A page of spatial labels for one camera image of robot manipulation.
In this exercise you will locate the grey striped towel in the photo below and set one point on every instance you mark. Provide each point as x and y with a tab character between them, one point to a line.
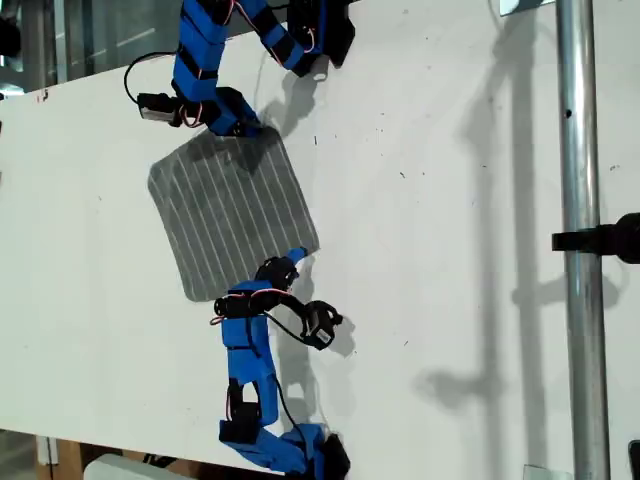
230	215

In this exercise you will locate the small white plastic piece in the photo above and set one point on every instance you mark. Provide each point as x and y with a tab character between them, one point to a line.
320	76

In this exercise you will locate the white box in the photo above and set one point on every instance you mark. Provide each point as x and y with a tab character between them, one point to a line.
135	470

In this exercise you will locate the wooden table leg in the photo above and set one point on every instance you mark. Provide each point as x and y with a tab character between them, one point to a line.
65	460

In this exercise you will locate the black clamp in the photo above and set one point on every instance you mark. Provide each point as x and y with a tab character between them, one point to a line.
610	240

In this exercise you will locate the short black camera stalk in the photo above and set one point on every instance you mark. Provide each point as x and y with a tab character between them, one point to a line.
179	112
295	304

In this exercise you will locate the black camera box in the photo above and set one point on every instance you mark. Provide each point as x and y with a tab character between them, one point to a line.
152	107
320	327

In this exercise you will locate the steel post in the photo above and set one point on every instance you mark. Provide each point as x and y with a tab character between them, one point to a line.
582	300

